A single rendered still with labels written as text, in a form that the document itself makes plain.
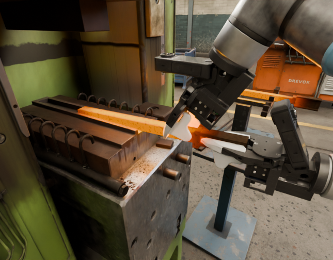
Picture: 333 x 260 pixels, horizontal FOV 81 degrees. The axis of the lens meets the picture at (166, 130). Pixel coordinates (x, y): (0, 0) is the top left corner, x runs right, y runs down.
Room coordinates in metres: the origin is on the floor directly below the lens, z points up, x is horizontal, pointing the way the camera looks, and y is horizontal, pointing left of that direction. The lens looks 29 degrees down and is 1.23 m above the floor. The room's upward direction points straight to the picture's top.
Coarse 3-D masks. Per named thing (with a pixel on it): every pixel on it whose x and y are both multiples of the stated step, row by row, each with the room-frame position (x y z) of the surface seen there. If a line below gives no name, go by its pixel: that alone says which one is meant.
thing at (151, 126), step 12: (84, 108) 0.53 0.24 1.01; (96, 108) 0.52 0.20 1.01; (108, 120) 0.47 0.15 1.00; (120, 120) 0.45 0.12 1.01; (132, 120) 0.43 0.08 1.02; (144, 120) 0.43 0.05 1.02; (156, 120) 0.43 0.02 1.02; (156, 132) 0.40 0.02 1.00; (192, 132) 0.36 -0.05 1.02; (204, 132) 0.35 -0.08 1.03; (216, 132) 0.35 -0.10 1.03; (240, 144) 0.31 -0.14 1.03
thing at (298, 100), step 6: (246, 90) 0.84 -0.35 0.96; (252, 90) 0.84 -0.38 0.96; (252, 96) 0.82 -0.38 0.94; (258, 96) 0.81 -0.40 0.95; (264, 96) 0.79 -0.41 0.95; (276, 96) 0.77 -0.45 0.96; (282, 96) 0.76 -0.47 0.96; (288, 96) 0.76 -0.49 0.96; (294, 96) 0.74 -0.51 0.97; (300, 96) 0.73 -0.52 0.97; (306, 96) 0.73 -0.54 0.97; (294, 102) 0.72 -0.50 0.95; (300, 102) 0.73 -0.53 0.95; (306, 102) 0.72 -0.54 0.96; (312, 102) 0.71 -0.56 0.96; (318, 102) 0.70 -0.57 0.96; (306, 108) 0.71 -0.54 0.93; (312, 108) 0.70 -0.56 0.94; (318, 108) 0.69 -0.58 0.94
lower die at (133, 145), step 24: (48, 120) 0.49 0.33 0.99; (72, 120) 0.49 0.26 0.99; (96, 120) 0.47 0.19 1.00; (48, 144) 0.42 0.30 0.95; (72, 144) 0.38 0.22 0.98; (96, 144) 0.38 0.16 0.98; (120, 144) 0.37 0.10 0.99; (144, 144) 0.44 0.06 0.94; (96, 168) 0.34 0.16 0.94; (120, 168) 0.35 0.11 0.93
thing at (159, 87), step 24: (144, 0) 0.72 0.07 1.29; (168, 0) 0.87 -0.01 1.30; (120, 24) 0.74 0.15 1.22; (144, 24) 0.71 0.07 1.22; (168, 24) 0.87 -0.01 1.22; (96, 48) 0.80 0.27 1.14; (120, 48) 0.75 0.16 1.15; (144, 48) 0.71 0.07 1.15; (168, 48) 0.87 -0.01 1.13; (96, 72) 0.81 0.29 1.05; (120, 72) 0.75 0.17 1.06; (144, 72) 0.70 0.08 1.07; (96, 96) 0.83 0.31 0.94; (120, 96) 0.76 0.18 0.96; (144, 96) 0.70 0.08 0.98; (168, 96) 0.88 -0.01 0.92
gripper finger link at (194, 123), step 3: (186, 108) 0.39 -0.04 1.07; (186, 111) 0.39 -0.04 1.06; (192, 114) 0.40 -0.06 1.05; (192, 117) 0.40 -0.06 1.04; (192, 120) 0.40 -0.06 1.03; (195, 120) 0.39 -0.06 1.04; (198, 120) 0.39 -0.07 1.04; (189, 123) 0.40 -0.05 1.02; (192, 123) 0.40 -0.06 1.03; (195, 123) 0.39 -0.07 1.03; (198, 123) 0.39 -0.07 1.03; (192, 126) 0.40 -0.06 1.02; (195, 126) 0.39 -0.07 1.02
